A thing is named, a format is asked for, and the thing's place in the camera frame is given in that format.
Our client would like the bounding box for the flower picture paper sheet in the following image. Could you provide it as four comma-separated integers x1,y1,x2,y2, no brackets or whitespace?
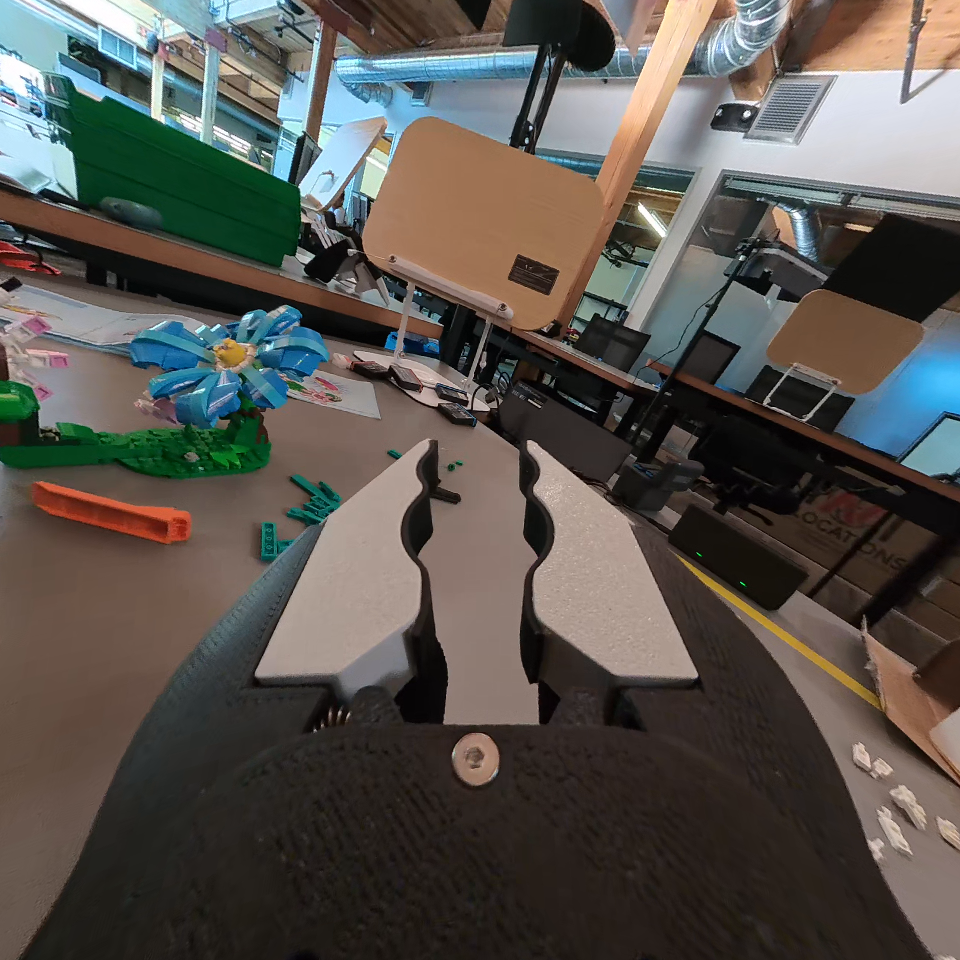
288,367,384,420

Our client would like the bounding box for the silver ventilation duct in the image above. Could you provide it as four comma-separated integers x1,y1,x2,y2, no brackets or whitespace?
333,0,792,108

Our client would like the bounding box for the orange brick separator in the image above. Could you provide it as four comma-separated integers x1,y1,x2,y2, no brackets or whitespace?
31,481,192,545

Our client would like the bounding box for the grey battery charger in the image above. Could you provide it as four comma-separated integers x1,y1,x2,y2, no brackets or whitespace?
611,459,706,513

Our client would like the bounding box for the blue lego flower model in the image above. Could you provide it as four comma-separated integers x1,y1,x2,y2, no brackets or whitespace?
0,306,331,481

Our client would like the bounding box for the black studio light stand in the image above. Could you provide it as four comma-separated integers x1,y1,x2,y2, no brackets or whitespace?
501,0,618,155

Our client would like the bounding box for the red plastic tool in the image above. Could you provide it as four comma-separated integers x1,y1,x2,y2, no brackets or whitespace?
0,240,61,277

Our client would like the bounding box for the large wooden book stand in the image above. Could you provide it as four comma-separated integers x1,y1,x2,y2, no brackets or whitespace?
351,116,606,410

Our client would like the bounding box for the grey wall vent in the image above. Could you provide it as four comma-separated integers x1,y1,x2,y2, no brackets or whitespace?
744,73,838,144

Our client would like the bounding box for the pink lego blossom branch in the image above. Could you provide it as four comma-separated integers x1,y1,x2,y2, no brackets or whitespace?
0,311,70,402

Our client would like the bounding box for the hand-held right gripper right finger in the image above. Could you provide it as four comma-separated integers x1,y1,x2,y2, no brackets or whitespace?
517,438,702,699

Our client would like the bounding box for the long wooden table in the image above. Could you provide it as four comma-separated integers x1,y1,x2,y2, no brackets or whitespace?
0,186,445,342

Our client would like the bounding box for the black box with green lights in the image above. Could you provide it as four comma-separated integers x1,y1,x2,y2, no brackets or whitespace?
667,502,810,610

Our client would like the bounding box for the colourful lego set box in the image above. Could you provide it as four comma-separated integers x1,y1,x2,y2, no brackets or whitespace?
861,615,960,785

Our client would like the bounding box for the wooden desk with black legs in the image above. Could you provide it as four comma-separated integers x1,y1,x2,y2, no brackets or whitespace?
517,330,960,624

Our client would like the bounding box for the black flag panel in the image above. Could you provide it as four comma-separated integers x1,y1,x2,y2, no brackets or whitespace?
821,213,960,325

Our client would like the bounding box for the grey rounded object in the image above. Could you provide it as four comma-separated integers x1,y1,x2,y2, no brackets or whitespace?
97,196,163,230

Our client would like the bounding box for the black flat case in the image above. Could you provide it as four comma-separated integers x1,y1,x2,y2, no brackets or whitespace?
497,381,636,483

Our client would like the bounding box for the black office chair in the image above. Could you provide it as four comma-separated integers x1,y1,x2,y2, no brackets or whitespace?
688,414,805,526

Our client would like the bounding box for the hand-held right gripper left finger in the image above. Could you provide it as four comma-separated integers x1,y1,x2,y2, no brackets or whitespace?
253,438,451,702

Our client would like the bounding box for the black and white folded object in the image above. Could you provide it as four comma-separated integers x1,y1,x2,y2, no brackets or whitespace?
303,238,393,306

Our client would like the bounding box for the black tripod with camera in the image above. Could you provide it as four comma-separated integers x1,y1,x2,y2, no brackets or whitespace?
641,236,798,455

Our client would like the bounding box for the lego instruction booklet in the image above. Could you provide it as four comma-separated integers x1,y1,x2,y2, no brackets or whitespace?
0,285,213,355

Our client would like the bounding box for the white board stand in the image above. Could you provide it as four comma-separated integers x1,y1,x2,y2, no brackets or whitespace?
300,116,388,213

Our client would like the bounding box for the large green plastic bin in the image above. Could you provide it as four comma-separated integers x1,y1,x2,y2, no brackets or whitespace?
43,73,303,268

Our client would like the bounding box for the scatter of white lego pieces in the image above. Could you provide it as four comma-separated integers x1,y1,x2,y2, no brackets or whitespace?
851,741,960,864

